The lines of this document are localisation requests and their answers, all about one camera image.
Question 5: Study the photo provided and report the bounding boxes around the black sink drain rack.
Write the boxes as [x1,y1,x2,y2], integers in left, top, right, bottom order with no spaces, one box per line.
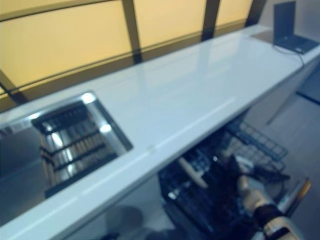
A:
[31,104,120,198]

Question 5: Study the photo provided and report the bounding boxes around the laptop power cable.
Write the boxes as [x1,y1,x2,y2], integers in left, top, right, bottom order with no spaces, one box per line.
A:
[273,46,306,68]

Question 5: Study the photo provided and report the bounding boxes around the black laptop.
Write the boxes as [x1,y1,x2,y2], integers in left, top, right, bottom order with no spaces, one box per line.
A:
[273,1,320,55]

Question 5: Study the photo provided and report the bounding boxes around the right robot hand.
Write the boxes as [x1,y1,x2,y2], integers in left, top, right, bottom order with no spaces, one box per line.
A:
[211,154,243,204]

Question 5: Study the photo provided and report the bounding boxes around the stainless steel sink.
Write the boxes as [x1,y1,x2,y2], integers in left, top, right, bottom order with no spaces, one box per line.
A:
[0,90,134,200]

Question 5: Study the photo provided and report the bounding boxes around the gray wire dishwasher rack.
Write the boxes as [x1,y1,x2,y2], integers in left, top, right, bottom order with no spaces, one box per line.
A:
[159,122,291,233]

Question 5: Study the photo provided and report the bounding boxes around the brown flat counter mat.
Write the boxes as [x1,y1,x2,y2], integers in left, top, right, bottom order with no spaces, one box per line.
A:
[250,29,275,42]

